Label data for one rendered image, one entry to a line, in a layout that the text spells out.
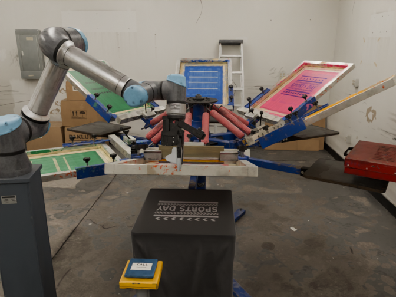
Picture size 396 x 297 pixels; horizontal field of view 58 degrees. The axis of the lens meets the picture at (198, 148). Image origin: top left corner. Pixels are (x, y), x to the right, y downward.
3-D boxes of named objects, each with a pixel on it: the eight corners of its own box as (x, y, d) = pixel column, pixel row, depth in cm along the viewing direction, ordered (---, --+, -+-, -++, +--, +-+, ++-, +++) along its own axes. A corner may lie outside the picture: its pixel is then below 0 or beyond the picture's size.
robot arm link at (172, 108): (187, 105, 140) (185, 103, 132) (186, 116, 140) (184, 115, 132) (167, 105, 141) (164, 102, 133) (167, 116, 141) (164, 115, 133)
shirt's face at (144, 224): (234, 236, 149) (234, 235, 149) (131, 233, 151) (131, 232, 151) (230, 190, 195) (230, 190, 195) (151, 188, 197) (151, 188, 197)
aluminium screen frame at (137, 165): (257, 177, 134) (258, 167, 134) (104, 174, 137) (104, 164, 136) (241, 164, 212) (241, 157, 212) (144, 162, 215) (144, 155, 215)
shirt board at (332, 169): (390, 181, 229) (392, 170, 227) (383, 204, 196) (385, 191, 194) (211, 149, 298) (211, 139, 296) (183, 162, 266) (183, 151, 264)
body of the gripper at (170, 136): (164, 147, 141) (164, 116, 141) (185, 147, 141) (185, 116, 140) (161, 147, 133) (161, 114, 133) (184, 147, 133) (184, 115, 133)
